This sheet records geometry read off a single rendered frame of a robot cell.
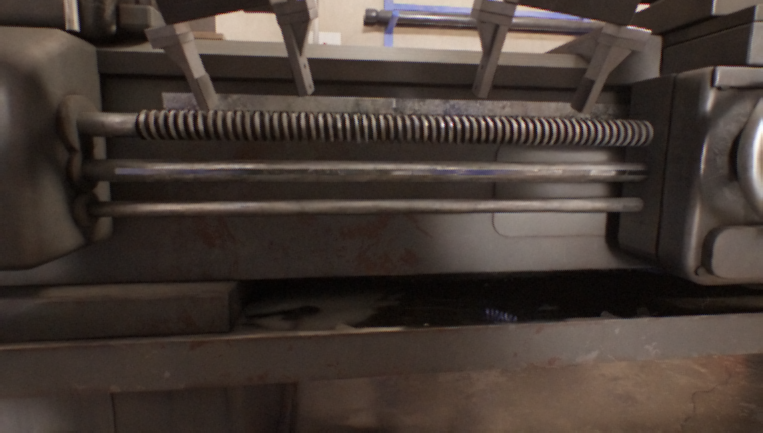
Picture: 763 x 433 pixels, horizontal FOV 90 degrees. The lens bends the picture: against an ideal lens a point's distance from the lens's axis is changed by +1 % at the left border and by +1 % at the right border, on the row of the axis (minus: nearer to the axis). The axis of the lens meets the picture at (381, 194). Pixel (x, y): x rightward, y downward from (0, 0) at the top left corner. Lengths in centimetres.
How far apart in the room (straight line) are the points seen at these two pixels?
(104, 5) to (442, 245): 61
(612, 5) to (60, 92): 64
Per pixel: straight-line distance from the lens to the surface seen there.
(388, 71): 62
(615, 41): 53
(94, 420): 76
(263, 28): 405
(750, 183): 60
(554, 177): 63
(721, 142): 68
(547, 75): 70
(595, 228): 78
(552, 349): 59
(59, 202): 61
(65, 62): 64
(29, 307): 76
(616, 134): 68
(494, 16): 46
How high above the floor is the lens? 69
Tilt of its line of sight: 7 degrees down
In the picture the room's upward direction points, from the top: 1 degrees clockwise
